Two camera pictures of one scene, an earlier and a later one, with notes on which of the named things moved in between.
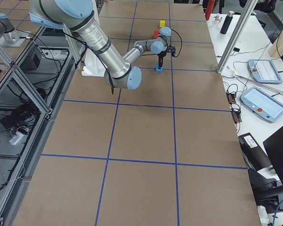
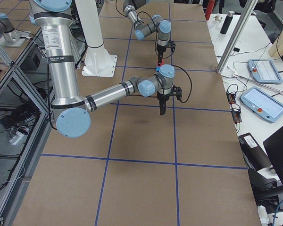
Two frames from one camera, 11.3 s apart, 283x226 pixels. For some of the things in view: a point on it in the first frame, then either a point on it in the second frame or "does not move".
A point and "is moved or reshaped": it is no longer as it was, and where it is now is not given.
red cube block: [156, 33] is moved or reshaped
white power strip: [16, 138] does not move
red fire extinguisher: [210, 6] does not move
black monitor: [279, 147] does not move
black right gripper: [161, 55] → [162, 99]
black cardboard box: [254, 158] does not move
